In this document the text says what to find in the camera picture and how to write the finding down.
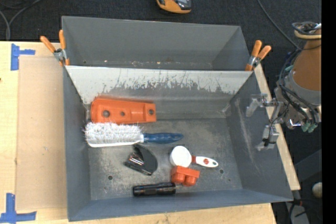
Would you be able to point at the black stapler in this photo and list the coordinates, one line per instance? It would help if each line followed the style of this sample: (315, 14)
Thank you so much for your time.
(148, 158)

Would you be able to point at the pale cardboard board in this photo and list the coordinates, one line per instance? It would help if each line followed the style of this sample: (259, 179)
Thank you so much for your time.
(39, 133)

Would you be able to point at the orange flat block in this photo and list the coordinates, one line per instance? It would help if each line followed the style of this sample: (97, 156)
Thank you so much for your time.
(123, 110)

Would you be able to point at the grey metal bin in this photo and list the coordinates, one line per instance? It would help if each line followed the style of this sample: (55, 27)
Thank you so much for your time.
(204, 139)

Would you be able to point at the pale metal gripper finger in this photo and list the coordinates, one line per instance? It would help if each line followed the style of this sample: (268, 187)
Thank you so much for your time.
(271, 135)
(258, 102)

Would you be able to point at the orange toy brick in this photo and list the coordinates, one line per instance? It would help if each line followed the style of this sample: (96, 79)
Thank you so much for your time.
(183, 175)

